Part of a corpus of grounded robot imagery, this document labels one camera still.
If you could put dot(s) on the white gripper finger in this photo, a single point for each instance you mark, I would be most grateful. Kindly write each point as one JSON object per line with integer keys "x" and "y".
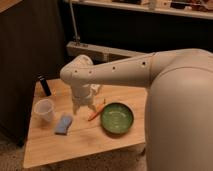
{"x": 92, "y": 107}
{"x": 75, "y": 108}

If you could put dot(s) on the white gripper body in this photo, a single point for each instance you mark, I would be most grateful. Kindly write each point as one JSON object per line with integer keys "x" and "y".
{"x": 82, "y": 94}

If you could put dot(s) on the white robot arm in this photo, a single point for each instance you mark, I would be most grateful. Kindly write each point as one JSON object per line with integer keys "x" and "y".
{"x": 179, "y": 106}

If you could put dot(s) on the orange carrot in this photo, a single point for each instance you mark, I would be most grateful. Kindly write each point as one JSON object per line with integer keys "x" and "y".
{"x": 98, "y": 109}

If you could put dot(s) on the white tube bottle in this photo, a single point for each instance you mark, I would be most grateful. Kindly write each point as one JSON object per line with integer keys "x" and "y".
{"x": 95, "y": 88}

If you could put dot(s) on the blue sponge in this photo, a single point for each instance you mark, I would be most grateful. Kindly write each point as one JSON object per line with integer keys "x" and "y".
{"x": 63, "y": 125}

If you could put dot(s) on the green bowl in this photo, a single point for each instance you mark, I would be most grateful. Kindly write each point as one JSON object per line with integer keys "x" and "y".
{"x": 116, "y": 118}

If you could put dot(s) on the clear plastic cup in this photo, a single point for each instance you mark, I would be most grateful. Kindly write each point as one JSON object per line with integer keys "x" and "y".
{"x": 45, "y": 109}

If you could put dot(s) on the wooden table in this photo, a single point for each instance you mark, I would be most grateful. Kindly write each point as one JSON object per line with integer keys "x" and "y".
{"x": 84, "y": 137}

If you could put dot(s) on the long grey case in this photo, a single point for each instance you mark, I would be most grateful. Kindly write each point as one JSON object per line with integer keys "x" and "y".
{"x": 99, "y": 53}

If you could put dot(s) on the dark cabinet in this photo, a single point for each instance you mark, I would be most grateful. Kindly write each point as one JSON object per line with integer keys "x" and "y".
{"x": 32, "y": 44}

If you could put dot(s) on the metal pole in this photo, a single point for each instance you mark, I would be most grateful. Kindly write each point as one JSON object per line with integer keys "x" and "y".
{"x": 76, "y": 36}

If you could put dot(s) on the wooden shelf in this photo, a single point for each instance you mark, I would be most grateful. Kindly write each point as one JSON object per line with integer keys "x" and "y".
{"x": 202, "y": 9}

